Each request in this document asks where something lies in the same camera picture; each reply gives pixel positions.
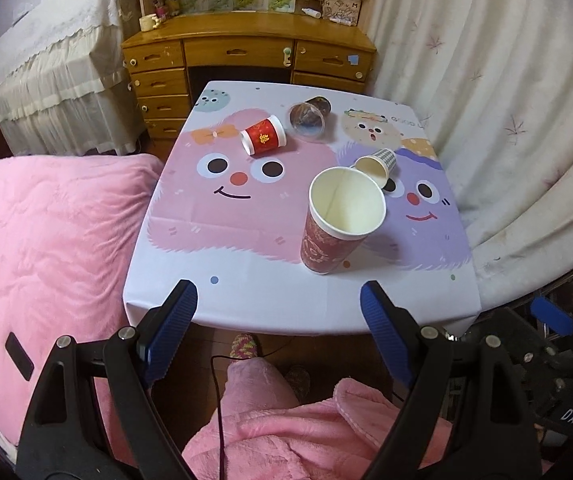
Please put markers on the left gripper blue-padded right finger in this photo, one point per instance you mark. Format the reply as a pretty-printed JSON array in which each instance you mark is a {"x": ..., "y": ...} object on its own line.
[{"x": 493, "y": 435}]

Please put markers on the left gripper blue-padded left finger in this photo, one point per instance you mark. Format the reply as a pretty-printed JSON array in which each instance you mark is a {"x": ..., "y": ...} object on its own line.
[{"x": 63, "y": 436}]

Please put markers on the large red rose paper cup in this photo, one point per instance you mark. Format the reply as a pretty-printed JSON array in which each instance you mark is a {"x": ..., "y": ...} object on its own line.
[{"x": 344, "y": 207}]

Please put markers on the grey striped paper cup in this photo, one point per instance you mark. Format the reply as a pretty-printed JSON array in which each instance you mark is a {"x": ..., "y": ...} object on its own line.
[{"x": 378, "y": 166}]

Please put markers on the small red paper cup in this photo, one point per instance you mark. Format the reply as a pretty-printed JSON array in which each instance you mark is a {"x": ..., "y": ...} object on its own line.
[{"x": 265, "y": 136}]

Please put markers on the clear plastic cup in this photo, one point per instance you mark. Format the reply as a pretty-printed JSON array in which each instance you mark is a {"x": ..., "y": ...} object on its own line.
[{"x": 308, "y": 119}]

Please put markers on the black remote on blanket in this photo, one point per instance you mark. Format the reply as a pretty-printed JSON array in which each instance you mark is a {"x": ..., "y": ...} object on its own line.
[{"x": 19, "y": 356}]

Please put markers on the patterned slipper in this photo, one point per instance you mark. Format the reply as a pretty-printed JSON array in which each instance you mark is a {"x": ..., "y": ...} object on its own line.
[{"x": 244, "y": 347}]

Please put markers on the pink fleece blanket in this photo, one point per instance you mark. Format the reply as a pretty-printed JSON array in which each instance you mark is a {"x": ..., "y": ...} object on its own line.
[{"x": 68, "y": 226}]

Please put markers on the pink fleece robe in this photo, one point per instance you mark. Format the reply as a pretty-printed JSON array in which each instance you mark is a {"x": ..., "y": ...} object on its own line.
[{"x": 268, "y": 434}]

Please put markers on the cartoon monster tablecloth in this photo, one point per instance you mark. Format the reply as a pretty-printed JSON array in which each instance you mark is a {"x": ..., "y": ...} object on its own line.
[{"x": 232, "y": 223}]

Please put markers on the white floral curtain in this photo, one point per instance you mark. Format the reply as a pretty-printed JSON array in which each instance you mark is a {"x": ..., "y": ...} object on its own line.
[{"x": 492, "y": 84}]

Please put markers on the wooden desk with drawers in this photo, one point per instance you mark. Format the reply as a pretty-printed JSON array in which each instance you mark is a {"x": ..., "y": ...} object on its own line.
[{"x": 170, "y": 65}]

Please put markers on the cream mug on desk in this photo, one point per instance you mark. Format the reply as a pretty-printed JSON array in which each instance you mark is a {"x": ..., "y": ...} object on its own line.
[{"x": 149, "y": 22}]

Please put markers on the cardboard box on desk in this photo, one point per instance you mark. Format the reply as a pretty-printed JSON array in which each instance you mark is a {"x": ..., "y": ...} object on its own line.
[{"x": 344, "y": 12}]

